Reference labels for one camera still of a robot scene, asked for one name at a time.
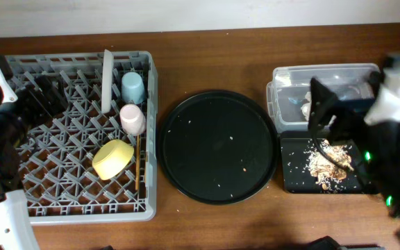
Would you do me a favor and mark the white napkin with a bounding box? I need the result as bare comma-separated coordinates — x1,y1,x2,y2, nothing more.
301,92,312,122

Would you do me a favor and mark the food scraps and rice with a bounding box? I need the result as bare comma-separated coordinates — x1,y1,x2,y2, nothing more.
306,140,353,192

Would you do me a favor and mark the grey round plate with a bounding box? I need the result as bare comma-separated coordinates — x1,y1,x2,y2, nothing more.
101,49,114,114

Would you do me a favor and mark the yellow plastic bowl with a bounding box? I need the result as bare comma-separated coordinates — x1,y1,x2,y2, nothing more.
92,140,134,181

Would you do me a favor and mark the blue plastic cup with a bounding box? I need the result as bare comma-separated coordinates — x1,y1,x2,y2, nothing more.
121,72,146,105

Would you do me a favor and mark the pink plastic cup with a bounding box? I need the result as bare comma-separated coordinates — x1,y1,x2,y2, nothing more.
119,104,146,136

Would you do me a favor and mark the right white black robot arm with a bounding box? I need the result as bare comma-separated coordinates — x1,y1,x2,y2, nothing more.
308,53,400,240

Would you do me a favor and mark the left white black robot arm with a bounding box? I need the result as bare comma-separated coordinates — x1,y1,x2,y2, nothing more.
0,55,68,249

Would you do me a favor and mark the clear plastic waste bin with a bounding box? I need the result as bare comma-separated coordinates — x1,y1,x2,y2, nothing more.
267,63,379,133

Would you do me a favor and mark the black rectangular waste tray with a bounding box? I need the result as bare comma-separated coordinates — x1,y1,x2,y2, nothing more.
280,131,378,194

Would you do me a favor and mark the grey plastic dishwasher rack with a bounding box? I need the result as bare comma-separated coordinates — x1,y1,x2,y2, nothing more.
7,51,158,226

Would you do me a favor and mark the round black serving tray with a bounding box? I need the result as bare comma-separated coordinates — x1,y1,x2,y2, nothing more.
156,90,280,205

